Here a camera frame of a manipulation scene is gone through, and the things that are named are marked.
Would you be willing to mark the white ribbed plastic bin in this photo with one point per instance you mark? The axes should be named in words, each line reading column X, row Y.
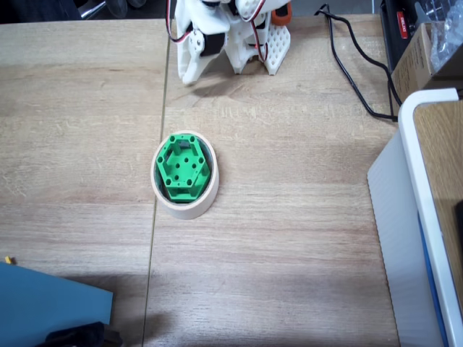
column 401, row 217

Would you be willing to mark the person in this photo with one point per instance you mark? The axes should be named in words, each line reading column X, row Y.
column 36, row 9

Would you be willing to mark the black power supply box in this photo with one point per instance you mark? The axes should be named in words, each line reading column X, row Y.
column 394, row 36

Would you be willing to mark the beige masking tape roll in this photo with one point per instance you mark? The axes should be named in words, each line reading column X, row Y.
column 191, row 211

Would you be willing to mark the green hexagonal printed component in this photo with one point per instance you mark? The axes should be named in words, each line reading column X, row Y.
column 181, row 170

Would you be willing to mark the black fabric object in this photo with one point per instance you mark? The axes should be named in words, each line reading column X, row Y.
column 79, row 334

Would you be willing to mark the clear plastic bag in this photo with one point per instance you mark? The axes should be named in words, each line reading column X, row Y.
column 446, row 32

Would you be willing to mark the brown cardboard box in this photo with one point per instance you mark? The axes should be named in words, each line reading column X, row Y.
column 412, row 61

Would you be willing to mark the small yellow piece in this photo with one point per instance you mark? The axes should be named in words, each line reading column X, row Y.
column 9, row 259

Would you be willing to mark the black office chair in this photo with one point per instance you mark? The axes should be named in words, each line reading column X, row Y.
column 94, row 9

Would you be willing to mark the blue flat box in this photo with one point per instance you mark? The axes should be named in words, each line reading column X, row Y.
column 47, row 303

